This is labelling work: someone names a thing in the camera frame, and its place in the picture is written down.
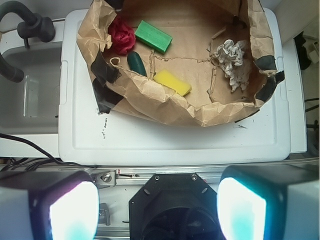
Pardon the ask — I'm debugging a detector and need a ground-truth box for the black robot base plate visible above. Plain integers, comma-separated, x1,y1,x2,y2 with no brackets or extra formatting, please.
128,173,225,240

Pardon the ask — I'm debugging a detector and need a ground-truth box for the dark green toy cucumber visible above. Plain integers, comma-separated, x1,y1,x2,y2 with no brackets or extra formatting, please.
127,51,147,77

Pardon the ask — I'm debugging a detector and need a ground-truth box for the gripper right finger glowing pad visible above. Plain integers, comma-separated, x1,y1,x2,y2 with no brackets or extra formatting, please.
217,164,320,240

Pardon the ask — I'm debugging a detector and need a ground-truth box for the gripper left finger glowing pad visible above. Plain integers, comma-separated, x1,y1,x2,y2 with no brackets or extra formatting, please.
0,170,99,240

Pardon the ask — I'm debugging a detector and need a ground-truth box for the aluminium extrusion rail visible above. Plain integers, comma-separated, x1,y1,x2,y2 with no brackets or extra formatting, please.
84,157,320,186

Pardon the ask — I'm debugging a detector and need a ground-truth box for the crumpled red paper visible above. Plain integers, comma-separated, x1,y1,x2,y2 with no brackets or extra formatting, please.
108,15,136,56

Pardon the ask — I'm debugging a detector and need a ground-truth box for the white paper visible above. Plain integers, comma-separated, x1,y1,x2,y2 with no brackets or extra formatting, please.
210,39,252,93

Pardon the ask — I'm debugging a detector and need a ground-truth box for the yellow sponge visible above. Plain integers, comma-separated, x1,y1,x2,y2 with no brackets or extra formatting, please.
153,69,192,96

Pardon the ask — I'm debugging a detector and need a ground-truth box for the black cable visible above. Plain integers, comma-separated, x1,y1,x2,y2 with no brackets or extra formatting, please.
0,132,83,173

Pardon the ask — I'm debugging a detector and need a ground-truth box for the green sponge block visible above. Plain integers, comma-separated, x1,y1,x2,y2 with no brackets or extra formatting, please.
134,20,173,54

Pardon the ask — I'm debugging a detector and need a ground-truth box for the white plastic bin lid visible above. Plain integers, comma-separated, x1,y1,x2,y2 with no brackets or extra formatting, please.
58,9,291,167

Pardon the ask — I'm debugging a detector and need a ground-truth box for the metal corner bracket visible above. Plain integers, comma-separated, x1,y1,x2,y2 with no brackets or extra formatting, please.
90,170,116,189

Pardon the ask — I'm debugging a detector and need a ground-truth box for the crumpled brown paper bag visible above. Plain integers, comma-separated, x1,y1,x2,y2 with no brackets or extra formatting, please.
76,0,284,127

